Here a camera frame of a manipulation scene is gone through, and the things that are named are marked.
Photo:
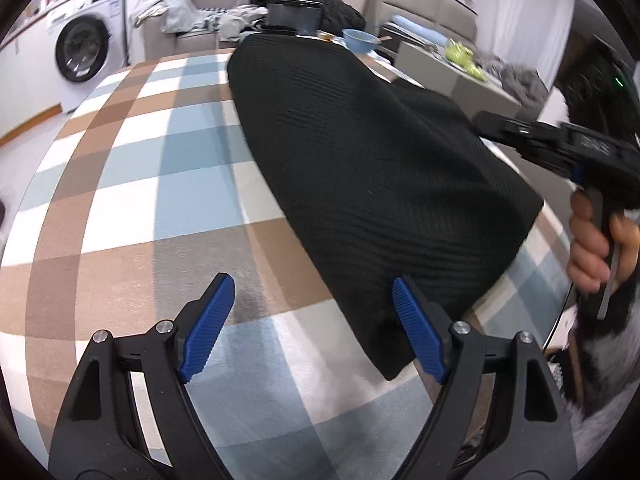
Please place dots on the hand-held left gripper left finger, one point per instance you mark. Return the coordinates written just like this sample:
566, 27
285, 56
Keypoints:
207, 325

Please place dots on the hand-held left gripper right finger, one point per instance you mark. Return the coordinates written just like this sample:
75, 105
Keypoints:
417, 330

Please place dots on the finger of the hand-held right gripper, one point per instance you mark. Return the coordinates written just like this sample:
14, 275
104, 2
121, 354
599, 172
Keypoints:
530, 142

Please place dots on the black knit sweater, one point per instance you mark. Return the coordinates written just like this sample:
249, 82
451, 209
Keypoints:
375, 160

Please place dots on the person's right forearm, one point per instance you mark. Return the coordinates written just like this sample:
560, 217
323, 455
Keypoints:
610, 360

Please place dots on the grey white clothes pile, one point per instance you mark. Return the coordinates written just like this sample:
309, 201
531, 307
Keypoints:
237, 20

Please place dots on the light blue clothes pile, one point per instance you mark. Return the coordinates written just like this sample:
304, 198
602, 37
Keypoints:
172, 12

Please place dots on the person's right hand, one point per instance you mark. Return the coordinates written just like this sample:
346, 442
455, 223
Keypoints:
587, 255

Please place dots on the white box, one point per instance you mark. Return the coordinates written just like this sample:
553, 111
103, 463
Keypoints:
552, 105

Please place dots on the grey crumpled blanket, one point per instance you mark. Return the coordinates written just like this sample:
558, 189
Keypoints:
515, 80

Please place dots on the beige side table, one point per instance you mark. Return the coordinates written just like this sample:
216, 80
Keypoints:
465, 90

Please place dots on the green plush toy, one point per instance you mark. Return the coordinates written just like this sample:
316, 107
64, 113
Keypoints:
462, 55

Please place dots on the checked blanket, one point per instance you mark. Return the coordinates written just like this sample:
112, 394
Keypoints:
125, 210

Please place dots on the light blue pillow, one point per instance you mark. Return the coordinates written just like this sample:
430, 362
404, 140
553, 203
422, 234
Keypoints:
417, 27

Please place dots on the grey upholstered bed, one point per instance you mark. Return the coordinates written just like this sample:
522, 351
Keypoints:
425, 5

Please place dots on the blue bowl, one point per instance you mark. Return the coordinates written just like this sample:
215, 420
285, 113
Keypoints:
360, 41

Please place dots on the snack tray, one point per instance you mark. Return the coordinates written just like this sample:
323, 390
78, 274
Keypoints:
330, 36

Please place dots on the black jacket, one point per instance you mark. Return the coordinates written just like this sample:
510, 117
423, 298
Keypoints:
340, 10

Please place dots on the black storage box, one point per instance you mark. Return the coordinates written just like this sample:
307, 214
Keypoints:
295, 17

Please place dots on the white kitchen base cabinet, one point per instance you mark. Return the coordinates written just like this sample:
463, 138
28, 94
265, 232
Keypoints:
30, 90

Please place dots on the white washing machine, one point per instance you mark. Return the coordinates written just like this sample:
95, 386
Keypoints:
82, 47

